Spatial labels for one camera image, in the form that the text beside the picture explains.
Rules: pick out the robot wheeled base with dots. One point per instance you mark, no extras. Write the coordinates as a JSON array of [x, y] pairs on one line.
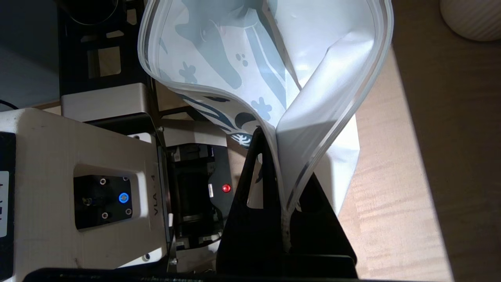
[[191, 188]]

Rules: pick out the white blue horse pouch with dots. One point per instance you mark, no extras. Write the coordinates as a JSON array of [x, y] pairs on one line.
[[321, 78]]

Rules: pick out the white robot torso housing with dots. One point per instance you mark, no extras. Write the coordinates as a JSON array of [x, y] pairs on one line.
[[47, 145]]

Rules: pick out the black torso frame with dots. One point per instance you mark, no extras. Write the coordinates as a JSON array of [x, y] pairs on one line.
[[70, 51]]

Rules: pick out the white ribbed ceramic mug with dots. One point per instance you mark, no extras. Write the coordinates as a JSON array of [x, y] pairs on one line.
[[477, 19]]

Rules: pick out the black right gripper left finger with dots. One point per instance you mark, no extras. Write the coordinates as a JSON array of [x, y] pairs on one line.
[[238, 235]]

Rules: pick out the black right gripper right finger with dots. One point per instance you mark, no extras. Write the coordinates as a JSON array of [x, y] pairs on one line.
[[321, 235]]

